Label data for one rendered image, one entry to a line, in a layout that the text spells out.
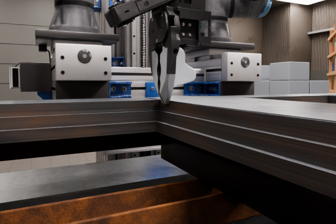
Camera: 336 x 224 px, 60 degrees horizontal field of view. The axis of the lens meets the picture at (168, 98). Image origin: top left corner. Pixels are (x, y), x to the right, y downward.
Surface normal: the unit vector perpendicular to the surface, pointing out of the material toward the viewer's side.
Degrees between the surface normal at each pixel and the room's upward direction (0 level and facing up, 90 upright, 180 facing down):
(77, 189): 0
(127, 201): 90
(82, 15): 72
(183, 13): 90
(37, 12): 90
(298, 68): 90
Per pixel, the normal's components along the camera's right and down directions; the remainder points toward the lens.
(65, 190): 0.00, -1.00
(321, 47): -0.91, 0.02
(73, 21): 0.22, -0.25
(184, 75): 0.43, 0.10
